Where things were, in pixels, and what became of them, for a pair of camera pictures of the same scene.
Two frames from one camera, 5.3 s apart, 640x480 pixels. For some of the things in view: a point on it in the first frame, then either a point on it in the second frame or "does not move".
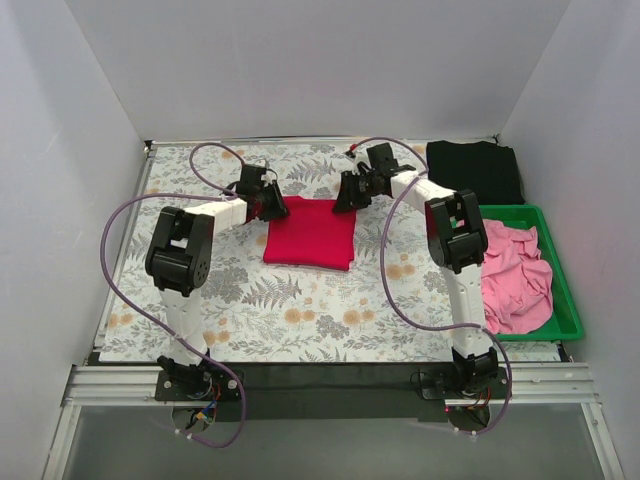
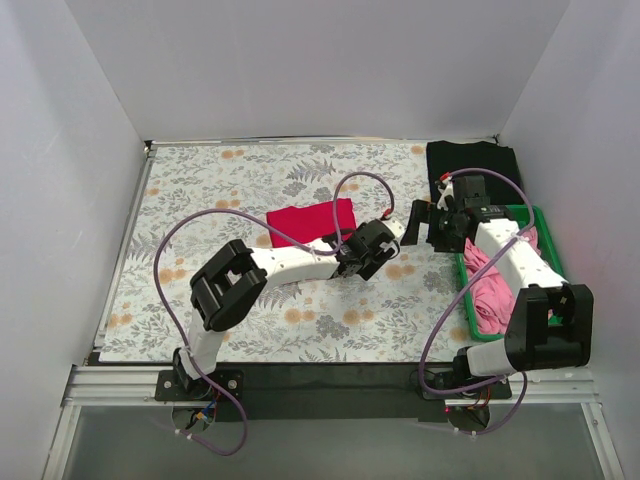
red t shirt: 313,234 does not move
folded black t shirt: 486,168 does not move
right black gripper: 351,190 → 432,226
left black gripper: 273,201 → 379,240
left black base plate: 208,385 does not move
